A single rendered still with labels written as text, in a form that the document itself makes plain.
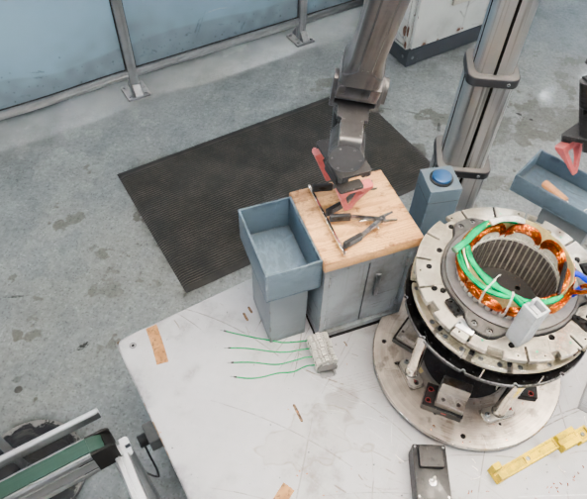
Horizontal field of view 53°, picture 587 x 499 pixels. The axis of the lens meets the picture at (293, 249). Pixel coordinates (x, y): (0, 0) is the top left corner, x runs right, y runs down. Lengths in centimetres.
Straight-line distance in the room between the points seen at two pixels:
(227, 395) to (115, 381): 99
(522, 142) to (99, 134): 205
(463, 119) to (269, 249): 54
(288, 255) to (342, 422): 35
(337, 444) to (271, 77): 239
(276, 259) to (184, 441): 39
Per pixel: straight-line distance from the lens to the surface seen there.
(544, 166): 138
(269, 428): 120
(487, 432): 124
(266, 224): 118
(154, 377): 127
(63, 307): 239
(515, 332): 97
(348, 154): 92
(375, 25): 77
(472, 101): 136
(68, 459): 127
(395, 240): 110
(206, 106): 309
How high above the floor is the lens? 190
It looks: 52 degrees down
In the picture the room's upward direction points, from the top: 2 degrees clockwise
